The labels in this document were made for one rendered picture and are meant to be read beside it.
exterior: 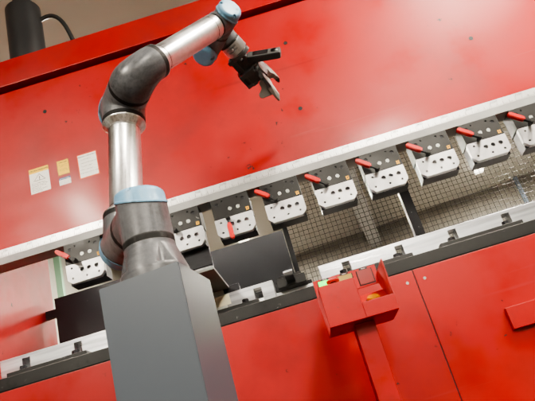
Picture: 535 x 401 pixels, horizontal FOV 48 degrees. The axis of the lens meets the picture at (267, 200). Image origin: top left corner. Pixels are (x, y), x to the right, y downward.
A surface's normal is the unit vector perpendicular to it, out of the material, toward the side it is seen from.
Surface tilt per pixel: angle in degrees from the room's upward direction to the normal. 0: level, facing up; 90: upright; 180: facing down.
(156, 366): 90
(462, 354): 90
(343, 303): 90
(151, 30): 90
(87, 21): 180
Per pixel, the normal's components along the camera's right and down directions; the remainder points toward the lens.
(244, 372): -0.14, -0.37
